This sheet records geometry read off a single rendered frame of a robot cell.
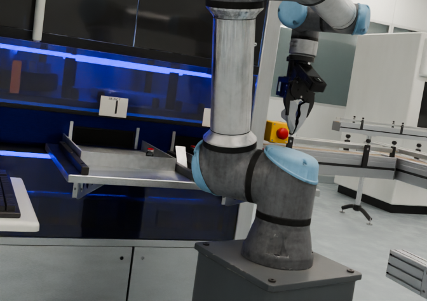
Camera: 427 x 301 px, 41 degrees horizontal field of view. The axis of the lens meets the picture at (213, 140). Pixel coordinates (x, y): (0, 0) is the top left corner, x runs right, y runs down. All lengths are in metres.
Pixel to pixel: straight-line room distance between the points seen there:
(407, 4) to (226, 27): 7.31
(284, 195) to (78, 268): 0.90
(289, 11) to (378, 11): 6.63
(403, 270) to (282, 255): 1.37
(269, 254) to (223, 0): 0.50
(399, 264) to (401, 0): 6.15
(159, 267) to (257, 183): 0.84
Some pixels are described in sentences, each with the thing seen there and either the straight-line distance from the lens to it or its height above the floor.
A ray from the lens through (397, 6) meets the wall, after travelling 8.26.
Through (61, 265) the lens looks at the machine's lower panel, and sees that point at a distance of 1.85.
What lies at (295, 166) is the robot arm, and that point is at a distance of 1.14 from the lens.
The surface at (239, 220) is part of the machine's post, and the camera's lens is 1.99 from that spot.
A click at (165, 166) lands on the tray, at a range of 1.56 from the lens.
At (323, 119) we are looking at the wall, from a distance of 7.63.
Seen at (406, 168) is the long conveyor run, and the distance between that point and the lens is 2.43.
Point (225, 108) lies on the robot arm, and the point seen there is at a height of 1.09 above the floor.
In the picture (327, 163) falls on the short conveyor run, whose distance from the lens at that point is 2.25.
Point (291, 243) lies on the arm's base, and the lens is 1.16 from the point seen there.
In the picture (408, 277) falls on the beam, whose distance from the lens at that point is 2.45.
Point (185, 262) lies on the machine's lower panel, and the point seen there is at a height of 0.52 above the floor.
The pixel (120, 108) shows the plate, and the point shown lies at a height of 1.02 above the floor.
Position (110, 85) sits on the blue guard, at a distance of 1.76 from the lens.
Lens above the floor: 1.14
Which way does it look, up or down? 6 degrees down
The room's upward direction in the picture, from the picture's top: 8 degrees clockwise
